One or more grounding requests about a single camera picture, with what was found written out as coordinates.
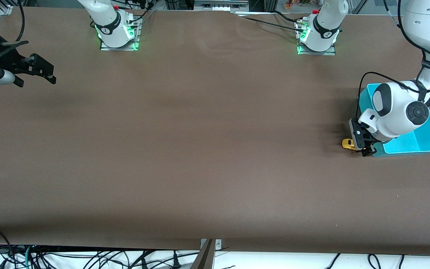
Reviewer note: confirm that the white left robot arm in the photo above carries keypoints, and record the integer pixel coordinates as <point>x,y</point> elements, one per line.
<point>394,108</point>

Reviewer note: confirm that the small metal edge bracket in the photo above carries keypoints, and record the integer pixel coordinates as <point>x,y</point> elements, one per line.
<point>218,244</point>

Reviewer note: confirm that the yellow beetle toy car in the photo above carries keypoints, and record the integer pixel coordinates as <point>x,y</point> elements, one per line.
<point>347,144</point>

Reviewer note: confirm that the teal plastic bin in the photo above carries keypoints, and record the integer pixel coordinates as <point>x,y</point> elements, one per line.
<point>405,144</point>

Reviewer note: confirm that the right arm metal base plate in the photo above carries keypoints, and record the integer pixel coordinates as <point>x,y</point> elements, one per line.
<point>136,37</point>

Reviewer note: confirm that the grey power strip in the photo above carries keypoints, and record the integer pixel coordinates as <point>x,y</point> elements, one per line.
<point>218,5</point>

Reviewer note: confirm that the aluminium frame profile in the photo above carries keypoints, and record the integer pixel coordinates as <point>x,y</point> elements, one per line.
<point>4,8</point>

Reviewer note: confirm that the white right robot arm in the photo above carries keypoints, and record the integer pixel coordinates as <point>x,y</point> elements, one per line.
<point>108,22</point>

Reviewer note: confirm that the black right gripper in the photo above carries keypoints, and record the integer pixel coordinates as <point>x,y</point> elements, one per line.
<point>10,62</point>

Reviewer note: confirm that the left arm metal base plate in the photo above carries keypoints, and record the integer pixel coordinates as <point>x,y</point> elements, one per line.
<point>329,53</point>

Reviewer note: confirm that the grey metal bar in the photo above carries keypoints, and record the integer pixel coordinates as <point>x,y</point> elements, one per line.
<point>203,259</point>

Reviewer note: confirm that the brown table cover sheet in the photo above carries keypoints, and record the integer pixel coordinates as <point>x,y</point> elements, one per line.
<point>215,112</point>

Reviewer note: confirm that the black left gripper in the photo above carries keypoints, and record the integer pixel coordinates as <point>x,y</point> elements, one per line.
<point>369,147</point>

